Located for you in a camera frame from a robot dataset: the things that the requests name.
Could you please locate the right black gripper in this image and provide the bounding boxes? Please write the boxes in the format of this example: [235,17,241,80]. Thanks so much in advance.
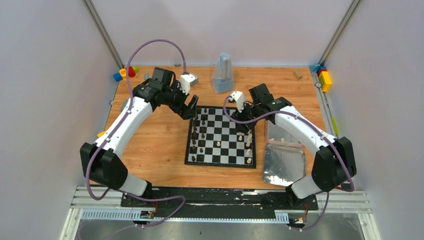
[231,101,262,134]

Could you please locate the clear plastic container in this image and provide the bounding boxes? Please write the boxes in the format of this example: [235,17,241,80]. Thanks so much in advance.
[265,120,304,149]

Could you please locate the black white chessboard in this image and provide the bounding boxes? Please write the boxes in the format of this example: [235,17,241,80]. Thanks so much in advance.
[184,105,257,169]

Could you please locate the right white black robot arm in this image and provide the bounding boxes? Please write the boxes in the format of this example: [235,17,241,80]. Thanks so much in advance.
[224,83,357,209]

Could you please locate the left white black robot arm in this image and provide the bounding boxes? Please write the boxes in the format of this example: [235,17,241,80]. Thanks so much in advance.
[80,67,199,207]

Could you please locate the small wooden block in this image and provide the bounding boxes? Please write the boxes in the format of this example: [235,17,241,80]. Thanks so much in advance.
[292,71,303,80]

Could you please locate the silver metal tray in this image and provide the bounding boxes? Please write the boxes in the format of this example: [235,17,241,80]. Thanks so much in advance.
[262,143,306,187]

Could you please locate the blue grey lego brick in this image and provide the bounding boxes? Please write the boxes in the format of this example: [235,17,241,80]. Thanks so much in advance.
[120,100,128,112]

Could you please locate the colourful toy blocks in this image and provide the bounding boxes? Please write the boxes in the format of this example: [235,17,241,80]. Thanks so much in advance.
[112,65,140,82]

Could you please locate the stacked lego bricks right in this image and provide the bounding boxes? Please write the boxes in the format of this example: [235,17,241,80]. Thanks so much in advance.
[309,64,332,93]

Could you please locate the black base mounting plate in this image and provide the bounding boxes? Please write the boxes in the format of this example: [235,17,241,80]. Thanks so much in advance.
[120,186,319,219]

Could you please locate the yellow plastic triangle toy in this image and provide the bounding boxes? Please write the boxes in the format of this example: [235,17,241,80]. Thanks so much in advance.
[97,131,105,138]

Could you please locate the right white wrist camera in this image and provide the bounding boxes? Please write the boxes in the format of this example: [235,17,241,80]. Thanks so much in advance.
[228,91,246,113]

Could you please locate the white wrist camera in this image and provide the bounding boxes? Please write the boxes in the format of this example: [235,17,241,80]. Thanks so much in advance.
[179,73,199,96]
[228,91,246,113]

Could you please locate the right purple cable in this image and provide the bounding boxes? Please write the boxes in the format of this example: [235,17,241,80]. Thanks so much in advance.
[222,96,356,232]

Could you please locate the purple cable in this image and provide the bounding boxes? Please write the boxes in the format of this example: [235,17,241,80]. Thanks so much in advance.
[222,96,356,232]
[85,39,187,229]

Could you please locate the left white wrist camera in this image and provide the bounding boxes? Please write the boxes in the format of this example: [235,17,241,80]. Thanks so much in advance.
[179,73,199,96]

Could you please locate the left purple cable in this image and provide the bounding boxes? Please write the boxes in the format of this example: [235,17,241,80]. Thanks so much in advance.
[85,39,187,229]

